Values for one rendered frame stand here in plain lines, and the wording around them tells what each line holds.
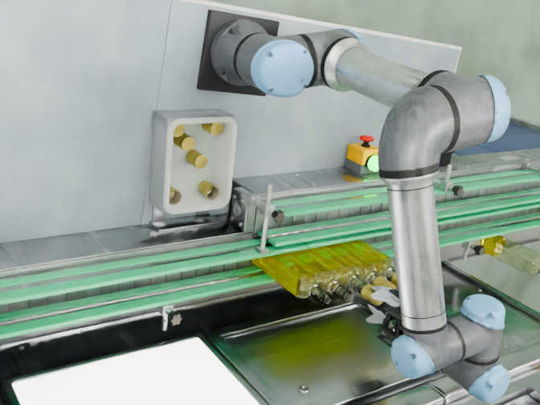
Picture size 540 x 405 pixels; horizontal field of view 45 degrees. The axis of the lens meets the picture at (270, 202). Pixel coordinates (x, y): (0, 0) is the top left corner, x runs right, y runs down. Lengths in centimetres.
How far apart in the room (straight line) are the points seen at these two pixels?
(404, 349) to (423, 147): 34
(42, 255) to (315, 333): 64
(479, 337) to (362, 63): 56
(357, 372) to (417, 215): 50
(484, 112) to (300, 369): 67
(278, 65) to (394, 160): 40
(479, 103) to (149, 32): 72
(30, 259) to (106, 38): 48
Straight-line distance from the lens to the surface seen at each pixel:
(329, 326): 160
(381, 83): 127
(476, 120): 111
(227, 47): 148
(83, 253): 143
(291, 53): 135
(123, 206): 155
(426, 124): 105
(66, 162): 147
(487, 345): 124
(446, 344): 117
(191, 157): 153
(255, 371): 141
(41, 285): 135
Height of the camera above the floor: 208
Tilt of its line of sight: 49 degrees down
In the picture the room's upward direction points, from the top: 122 degrees clockwise
